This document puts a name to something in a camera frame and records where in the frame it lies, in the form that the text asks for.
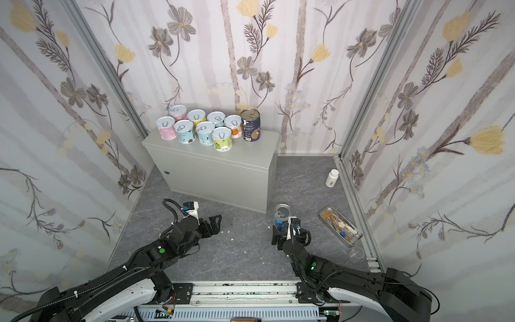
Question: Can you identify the white plastic bottle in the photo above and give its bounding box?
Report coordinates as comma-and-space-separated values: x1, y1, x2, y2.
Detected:
325, 169, 339, 188

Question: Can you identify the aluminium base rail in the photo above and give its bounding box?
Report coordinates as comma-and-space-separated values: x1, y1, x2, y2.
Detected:
78, 280, 407, 322

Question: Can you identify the orange can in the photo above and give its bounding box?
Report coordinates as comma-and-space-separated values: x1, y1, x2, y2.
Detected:
224, 115, 243, 139

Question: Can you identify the dark blue can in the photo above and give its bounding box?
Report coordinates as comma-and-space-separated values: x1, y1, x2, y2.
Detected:
241, 109, 261, 142

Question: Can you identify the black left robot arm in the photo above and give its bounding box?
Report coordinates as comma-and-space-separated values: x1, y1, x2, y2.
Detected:
13, 199, 222, 321

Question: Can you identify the grey metal cabinet counter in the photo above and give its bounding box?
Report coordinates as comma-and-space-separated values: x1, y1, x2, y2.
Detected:
143, 130, 279, 213

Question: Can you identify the light blue can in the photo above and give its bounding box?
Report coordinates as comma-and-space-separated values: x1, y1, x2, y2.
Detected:
207, 111, 225, 127

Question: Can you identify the teal can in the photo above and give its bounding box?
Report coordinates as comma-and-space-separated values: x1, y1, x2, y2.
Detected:
174, 119, 197, 144

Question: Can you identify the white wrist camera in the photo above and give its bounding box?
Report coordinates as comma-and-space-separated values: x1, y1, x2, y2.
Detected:
181, 201, 199, 220
288, 216, 301, 237

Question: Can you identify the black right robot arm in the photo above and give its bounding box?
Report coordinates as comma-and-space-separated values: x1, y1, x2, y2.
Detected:
272, 228, 441, 321

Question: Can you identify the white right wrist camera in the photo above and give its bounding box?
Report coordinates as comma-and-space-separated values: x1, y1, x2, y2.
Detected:
288, 216, 301, 237

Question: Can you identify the pink can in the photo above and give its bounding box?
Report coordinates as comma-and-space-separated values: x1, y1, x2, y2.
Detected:
156, 116, 176, 141
168, 105, 188, 122

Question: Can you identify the yellow can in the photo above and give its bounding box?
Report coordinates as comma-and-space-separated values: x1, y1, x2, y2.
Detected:
187, 109, 207, 127

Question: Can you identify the green can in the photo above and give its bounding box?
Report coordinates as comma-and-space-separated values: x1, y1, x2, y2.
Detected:
211, 127, 233, 152

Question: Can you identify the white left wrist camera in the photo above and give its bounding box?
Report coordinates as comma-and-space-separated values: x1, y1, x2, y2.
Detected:
181, 201, 199, 220

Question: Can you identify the blue can silver lid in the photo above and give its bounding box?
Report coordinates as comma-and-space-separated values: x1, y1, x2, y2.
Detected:
273, 204, 291, 232

